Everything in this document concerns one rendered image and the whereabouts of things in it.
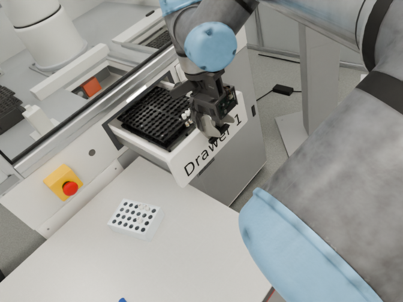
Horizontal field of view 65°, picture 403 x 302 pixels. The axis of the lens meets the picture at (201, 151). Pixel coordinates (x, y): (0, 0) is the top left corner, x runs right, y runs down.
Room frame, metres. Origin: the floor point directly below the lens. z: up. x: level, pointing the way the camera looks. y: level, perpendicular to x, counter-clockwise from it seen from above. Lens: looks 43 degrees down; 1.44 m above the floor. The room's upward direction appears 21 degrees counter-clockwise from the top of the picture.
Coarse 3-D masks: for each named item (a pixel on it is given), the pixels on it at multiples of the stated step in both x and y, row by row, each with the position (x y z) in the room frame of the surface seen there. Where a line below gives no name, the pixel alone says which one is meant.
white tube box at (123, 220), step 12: (120, 204) 0.59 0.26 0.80; (132, 204) 0.58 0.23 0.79; (144, 204) 0.56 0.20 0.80; (120, 216) 0.55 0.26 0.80; (132, 216) 0.54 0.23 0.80; (144, 216) 0.53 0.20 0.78; (156, 216) 0.51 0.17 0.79; (120, 228) 0.51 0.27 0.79; (132, 228) 0.50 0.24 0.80; (144, 228) 0.49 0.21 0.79; (156, 228) 0.49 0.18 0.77; (144, 240) 0.48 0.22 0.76
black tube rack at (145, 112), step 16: (144, 96) 0.90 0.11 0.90; (160, 96) 0.87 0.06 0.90; (128, 112) 0.85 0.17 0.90; (144, 112) 0.87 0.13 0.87; (160, 112) 0.79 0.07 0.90; (176, 112) 0.76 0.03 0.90; (128, 128) 0.81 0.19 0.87; (144, 128) 0.75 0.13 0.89; (160, 128) 0.72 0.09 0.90; (160, 144) 0.68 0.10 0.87
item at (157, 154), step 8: (152, 88) 0.97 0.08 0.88; (168, 88) 0.94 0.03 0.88; (112, 120) 0.87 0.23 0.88; (112, 128) 0.81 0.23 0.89; (120, 128) 0.87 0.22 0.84; (192, 128) 0.74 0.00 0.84; (120, 136) 0.78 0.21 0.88; (128, 136) 0.74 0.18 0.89; (136, 136) 0.80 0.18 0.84; (184, 136) 0.72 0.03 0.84; (128, 144) 0.75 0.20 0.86; (136, 144) 0.71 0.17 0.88; (144, 144) 0.68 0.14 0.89; (152, 144) 0.74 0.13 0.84; (176, 144) 0.70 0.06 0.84; (144, 152) 0.68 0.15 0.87; (152, 152) 0.64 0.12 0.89; (160, 152) 0.62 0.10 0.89; (168, 152) 0.68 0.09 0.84; (152, 160) 0.66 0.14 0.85; (160, 160) 0.62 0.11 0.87; (168, 168) 0.60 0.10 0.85
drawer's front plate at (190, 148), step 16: (240, 96) 0.70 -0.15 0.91; (240, 112) 0.69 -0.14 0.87; (192, 144) 0.59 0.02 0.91; (208, 144) 0.61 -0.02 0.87; (224, 144) 0.64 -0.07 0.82; (176, 160) 0.55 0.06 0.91; (192, 160) 0.58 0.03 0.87; (208, 160) 0.60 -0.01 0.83; (176, 176) 0.54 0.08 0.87; (192, 176) 0.57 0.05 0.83
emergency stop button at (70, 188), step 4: (68, 184) 0.64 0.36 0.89; (72, 184) 0.64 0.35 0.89; (76, 184) 0.64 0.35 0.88; (64, 188) 0.63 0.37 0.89; (68, 188) 0.63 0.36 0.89; (72, 188) 0.63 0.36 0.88; (76, 188) 0.64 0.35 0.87; (64, 192) 0.62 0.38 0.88; (68, 192) 0.62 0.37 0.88; (72, 192) 0.63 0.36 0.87
